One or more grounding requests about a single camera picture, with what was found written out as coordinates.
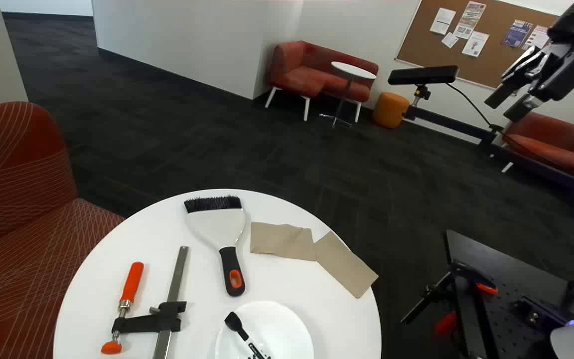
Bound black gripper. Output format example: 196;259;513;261
483;38;574;123

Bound black marker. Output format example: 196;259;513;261
222;309;272;359

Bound white bowl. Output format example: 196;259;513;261
212;299;316;359

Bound blue printed flyer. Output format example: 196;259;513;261
501;18;533;52

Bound white pinned paper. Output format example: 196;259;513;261
523;24;551;52

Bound white printed paper sheet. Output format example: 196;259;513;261
459;30;489;60

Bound small white paper note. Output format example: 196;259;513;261
438;30;459;50

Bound colourful printed flyer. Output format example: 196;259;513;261
451;0;487;42

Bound cork pin board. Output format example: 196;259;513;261
396;0;561;96

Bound orange round ottoman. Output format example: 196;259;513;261
370;90;412;131

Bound small white side table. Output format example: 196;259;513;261
316;60;378;129

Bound small red lounge sofa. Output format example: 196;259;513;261
262;40;380;123

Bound beige cloth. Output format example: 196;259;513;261
310;229;380;301

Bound white brush with black bristles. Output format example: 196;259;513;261
180;193;252;299

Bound white round table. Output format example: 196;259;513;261
51;187;382;359

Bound red striped sofa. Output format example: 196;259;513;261
0;100;127;359

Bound black camera cable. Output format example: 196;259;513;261
443;82;503;131

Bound black camera boom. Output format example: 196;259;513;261
400;82;505;149

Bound black stereo camera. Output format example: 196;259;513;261
386;64;459;88

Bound black clamp with orange handle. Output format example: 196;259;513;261
398;261;501;327

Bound orange-handled bar clamp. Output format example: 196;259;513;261
97;243;190;359

